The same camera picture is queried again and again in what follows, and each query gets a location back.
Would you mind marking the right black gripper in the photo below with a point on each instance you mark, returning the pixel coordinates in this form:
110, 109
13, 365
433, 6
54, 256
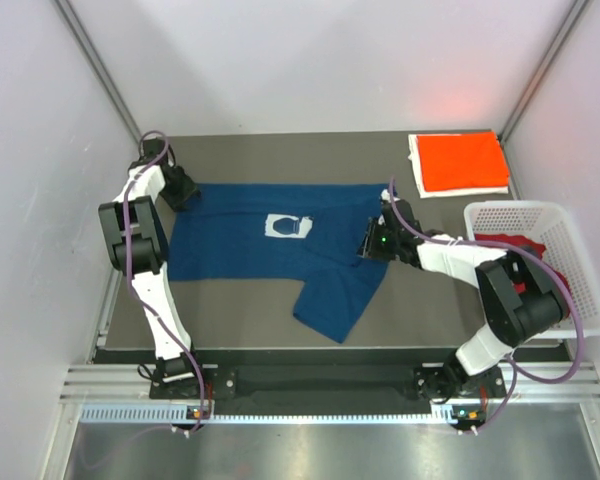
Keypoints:
368, 248

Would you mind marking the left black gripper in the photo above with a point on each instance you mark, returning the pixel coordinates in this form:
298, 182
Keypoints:
177, 202

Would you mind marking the blue t shirt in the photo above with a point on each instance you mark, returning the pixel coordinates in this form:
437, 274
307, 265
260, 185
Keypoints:
308, 233

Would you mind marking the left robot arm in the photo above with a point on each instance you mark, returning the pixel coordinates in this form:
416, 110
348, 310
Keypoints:
137, 247

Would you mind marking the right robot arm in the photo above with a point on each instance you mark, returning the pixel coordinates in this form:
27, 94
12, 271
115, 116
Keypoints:
454, 257

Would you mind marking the folded orange t shirt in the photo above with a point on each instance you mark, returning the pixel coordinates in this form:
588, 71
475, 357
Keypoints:
462, 162

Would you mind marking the red t shirt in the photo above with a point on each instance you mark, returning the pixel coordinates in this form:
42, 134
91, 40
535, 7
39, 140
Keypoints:
521, 286

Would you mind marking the white plastic basket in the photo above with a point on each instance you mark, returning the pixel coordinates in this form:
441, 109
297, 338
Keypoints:
550, 225

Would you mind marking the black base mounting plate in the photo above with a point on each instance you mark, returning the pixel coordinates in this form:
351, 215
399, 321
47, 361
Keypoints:
230, 382

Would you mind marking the grey slotted cable duct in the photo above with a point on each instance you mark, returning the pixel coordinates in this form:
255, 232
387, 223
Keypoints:
181, 414

